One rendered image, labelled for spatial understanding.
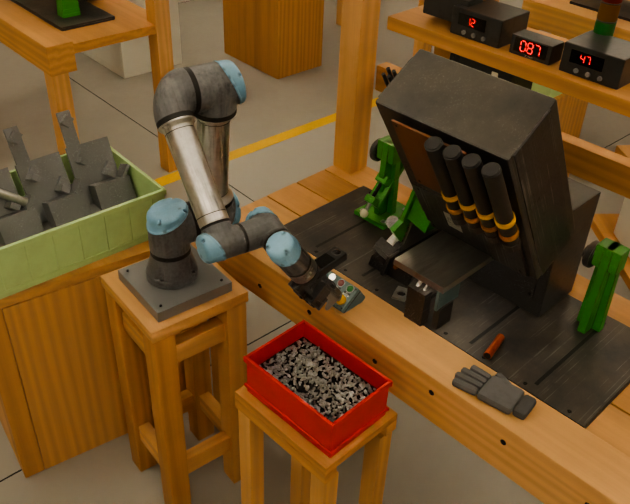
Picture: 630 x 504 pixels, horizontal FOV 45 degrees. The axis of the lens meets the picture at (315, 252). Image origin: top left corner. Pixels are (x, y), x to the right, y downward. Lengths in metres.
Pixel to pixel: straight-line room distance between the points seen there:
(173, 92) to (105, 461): 1.54
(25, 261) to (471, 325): 1.31
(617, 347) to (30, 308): 1.71
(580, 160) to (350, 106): 0.82
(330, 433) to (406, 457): 1.15
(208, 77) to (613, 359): 1.26
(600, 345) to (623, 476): 0.43
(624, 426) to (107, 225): 1.59
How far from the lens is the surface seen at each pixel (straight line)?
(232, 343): 2.34
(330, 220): 2.47
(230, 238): 1.81
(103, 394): 2.84
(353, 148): 2.73
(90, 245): 2.48
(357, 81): 2.61
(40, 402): 2.76
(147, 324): 2.16
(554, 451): 1.87
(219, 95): 1.93
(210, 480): 2.85
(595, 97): 1.97
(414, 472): 2.91
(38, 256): 2.42
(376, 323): 2.08
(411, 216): 2.10
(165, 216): 2.12
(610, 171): 2.26
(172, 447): 2.50
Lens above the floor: 2.26
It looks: 36 degrees down
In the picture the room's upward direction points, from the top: 2 degrees clockwise
